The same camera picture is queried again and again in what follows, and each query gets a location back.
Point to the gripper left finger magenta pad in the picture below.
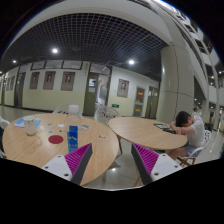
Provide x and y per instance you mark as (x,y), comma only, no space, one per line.
(72,166)

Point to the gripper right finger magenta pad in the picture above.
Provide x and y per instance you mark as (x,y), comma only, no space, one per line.
(151,165)

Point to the clear water bottle, blue label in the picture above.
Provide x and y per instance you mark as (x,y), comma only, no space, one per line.
(72,127)

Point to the red round coaster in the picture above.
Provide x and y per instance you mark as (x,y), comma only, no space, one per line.
(55,139)

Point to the far round wooden table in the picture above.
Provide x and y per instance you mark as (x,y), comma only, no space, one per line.
(145,133)

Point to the round wooden table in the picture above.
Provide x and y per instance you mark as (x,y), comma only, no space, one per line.
(37,150)
(145,133)

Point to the small clear wrapper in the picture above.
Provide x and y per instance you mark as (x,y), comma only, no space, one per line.
(102,137)

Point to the black tablet on table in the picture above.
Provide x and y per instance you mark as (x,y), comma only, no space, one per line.
(162,126)

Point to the small card on table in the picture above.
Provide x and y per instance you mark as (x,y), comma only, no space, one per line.
(84,126)

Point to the near round wooden table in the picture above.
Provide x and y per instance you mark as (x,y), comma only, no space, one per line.
(37,150)

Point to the person in white shirt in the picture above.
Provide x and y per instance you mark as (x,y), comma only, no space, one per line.
(193,128)

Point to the white lattice chair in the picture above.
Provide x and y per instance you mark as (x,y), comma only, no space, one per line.
(104,114)

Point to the white chair under person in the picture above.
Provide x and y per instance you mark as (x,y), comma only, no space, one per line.
(193,155)

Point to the white plastic cup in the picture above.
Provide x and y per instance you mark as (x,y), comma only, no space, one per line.
(29,125)

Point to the blue paper booklet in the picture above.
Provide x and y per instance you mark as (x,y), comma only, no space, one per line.
(20,122)

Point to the large grey pillar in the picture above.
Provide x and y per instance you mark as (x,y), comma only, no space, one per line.
(177,84)

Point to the framed portrait poster right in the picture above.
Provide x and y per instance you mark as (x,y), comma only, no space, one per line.
(122,90)

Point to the framed portrait poster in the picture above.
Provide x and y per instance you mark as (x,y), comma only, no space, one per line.
(68,81)
(122,90)
(49,80)
(34,80)

